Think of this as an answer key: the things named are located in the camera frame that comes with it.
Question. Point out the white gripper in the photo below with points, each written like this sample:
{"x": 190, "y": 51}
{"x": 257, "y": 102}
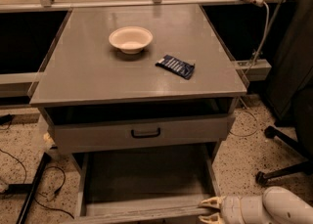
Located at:
{"x": 232, "y": 208}

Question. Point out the grey drawer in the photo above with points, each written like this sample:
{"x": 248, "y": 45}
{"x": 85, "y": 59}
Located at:
{"x": 161, "y": 185}
{"x": 131, "y": 134}

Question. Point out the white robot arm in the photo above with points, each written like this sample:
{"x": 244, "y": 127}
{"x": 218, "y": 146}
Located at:
{"x": 276, "y": 205}

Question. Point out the grey drawer cabinet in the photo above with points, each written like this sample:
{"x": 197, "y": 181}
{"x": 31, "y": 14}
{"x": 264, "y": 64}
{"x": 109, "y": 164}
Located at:
{"x": 87, "y": 80}

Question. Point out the grey top drawer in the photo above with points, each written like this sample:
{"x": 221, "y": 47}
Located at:
{"x": 131, "y": 134}

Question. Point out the blue snack packet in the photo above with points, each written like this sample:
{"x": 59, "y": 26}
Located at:
{"x": 176, "y": 66}

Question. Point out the black floor stand bar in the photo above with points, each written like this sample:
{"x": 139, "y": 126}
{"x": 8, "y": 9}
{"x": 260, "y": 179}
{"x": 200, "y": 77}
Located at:
{"x": 28, "y": 189}

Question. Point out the white bowl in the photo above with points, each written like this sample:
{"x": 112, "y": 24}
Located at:
{"x": 131, "y": 39}

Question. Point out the grey metal frame rail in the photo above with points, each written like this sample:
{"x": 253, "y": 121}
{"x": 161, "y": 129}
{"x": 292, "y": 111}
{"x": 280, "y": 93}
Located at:
{"x": 252, "y": 72}

